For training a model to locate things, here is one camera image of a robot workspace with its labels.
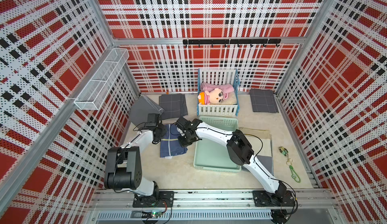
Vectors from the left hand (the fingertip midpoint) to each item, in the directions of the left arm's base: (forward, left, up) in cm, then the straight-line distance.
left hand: (166, 130), depth 94 cm
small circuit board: (-43, +2, -3) cm, 43 cm away
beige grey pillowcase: (-22, -46, +29) cm, 59 cm away
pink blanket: (+31, -40, +7) cm, 51 cm away
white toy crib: (+17, -42, +3) cm, 45 cm away
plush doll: (+20, -32, +10) cm, 39 cm away
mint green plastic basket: (-15, -28, -5) cm, 32 cm away
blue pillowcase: (-8, -2, -4) cm, 9 cm away
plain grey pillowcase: (+23, +25, -6) cm, 35 cm away
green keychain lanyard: (-26, -73, -4) cm, 78 cm away
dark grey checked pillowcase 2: (+29, -71, -5) cm, 77 cm away
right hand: (-7, -12, -3) cm, 14 cm away
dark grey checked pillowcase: (+23, -2, -4) cm, 23 cm away
